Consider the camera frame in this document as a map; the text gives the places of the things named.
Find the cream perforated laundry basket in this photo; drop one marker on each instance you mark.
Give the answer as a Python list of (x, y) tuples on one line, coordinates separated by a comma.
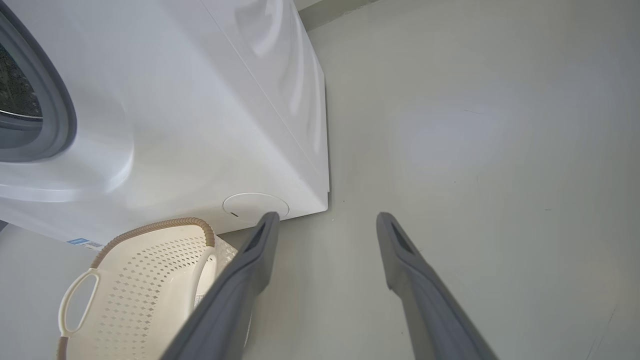
[(140, 290)]

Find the white front-load washing machine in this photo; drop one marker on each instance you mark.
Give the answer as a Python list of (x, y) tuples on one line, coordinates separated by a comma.
[(200, 100)]

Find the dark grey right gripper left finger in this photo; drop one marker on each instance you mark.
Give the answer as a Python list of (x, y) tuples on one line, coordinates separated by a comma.
[(225, 305)]

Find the blue energy label sticker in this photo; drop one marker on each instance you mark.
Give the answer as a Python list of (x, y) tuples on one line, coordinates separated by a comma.
[(85, 242)]

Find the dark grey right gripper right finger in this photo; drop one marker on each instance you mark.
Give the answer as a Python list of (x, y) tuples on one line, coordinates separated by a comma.
[(425, 310)]

